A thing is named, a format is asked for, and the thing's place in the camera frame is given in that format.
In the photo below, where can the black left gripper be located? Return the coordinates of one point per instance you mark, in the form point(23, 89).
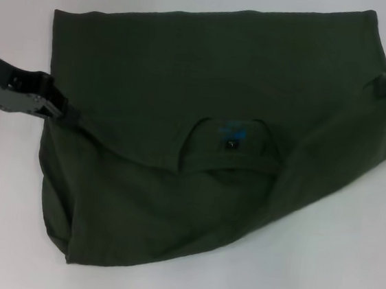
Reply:
point(15, 94)

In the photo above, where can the dark green FREE t-shirt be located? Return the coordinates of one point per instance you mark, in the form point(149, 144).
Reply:
point(203, 83)

